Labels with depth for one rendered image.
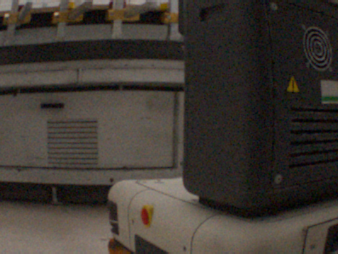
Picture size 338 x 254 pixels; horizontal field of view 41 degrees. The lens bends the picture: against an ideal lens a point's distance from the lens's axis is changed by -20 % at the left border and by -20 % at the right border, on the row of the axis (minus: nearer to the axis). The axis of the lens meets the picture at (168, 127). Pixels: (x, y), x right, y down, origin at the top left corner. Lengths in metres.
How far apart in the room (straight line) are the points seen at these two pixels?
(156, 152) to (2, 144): 0.77
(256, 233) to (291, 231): 0.07
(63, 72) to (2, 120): 0.41
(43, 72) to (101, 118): 0.45
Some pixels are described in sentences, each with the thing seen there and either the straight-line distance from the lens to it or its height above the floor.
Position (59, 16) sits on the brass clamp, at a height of 0.81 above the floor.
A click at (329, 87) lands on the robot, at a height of 0.50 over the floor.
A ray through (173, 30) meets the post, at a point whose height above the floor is 0.75.
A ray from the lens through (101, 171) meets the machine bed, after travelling 2.31.
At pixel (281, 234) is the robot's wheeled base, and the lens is 0.78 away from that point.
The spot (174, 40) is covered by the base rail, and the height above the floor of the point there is 0.70.
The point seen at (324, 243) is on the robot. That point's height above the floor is 0.23.
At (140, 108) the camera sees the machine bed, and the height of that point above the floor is 0.42.
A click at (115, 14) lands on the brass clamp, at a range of 2.09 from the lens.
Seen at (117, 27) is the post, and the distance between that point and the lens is 2.09.
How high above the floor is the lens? 0.47
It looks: 3 degrees down
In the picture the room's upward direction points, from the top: 1 degrees clockwise
